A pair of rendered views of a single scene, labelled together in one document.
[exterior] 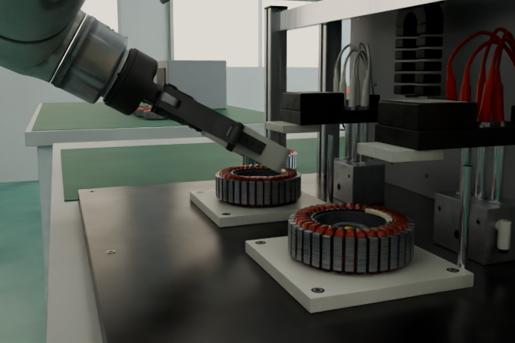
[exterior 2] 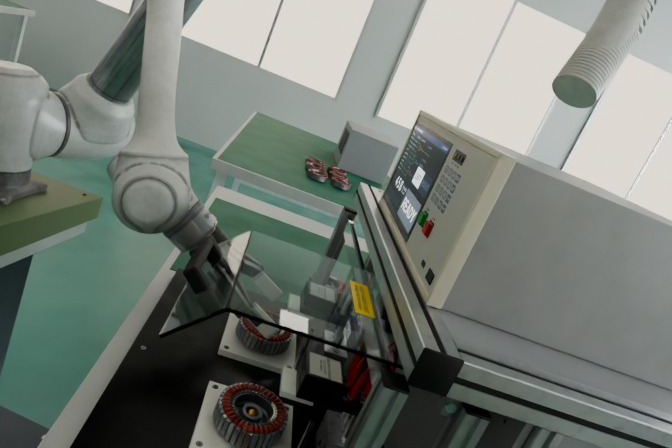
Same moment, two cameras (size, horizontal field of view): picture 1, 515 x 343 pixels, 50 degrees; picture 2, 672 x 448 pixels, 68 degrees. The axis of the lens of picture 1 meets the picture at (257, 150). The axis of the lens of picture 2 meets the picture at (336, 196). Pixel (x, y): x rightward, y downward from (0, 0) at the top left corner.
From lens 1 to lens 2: 0.48 m
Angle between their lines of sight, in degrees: 12
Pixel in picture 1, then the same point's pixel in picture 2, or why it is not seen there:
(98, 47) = (191, 229)
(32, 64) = not seen: hidden behind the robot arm
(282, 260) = (209, 409)
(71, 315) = (96, 383)
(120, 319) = (103, 408)
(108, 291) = (115, 382)
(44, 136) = (223, 166)
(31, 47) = not seen: hidden behind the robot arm
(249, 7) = (462, 92)
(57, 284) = (107, 353)
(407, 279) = not seen: outside the picture
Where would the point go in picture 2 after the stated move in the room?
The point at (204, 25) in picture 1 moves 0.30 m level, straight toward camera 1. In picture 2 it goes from (417, 92) to (416, 91)
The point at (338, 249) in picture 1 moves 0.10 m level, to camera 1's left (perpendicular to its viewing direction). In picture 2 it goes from (225, 426) to (168, 392)
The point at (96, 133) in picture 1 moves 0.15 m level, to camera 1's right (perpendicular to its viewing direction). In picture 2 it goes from (259, 179) to (288, 193)
